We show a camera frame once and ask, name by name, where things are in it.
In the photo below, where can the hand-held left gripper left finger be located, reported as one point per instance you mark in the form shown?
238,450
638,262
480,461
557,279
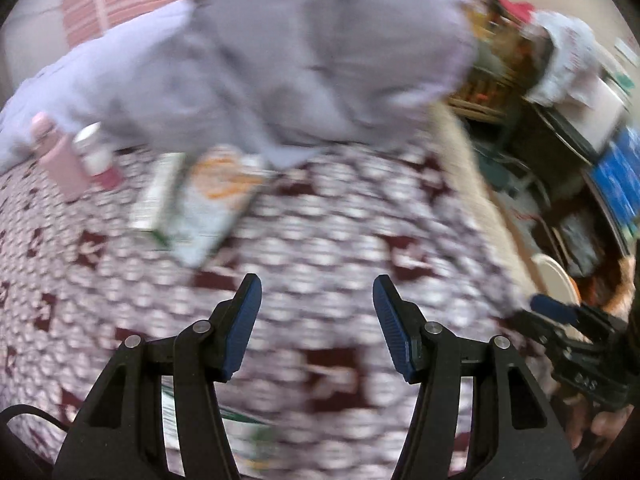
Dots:
245,320

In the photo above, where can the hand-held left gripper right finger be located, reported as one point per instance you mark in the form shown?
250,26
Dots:
392,325

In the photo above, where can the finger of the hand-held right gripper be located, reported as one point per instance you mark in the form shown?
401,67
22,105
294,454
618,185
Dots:
555,309
535,330

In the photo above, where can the white plate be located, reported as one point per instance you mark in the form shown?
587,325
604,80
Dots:
552,275

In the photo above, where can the person's right hand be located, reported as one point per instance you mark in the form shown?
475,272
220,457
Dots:
607,425

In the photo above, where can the maroon white printed blanket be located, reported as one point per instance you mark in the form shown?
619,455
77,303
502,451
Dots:
325,260

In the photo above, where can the small green white box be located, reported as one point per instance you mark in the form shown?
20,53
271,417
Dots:
245,435

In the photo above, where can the orange white snack wrapper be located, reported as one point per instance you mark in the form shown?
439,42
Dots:
210,210

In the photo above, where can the cream fluffy mat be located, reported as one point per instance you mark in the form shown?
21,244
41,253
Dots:
475,185

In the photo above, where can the blue box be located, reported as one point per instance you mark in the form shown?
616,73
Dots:
617,175

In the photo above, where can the dark cabinet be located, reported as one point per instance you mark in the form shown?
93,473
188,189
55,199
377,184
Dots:
565,160

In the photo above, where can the long green white box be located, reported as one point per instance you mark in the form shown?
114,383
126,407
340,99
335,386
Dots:
155,195

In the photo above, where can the white cap bottle pink label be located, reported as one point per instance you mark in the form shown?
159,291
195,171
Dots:
92,152

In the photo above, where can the wooden crib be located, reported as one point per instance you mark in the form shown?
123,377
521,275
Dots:
490,90

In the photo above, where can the white plastic bag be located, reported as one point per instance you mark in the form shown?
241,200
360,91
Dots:
570,55

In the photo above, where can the lavender grey sweatshirt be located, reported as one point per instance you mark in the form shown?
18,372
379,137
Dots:
300,60

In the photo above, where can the red cloth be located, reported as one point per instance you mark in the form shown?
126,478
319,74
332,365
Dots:
517,10

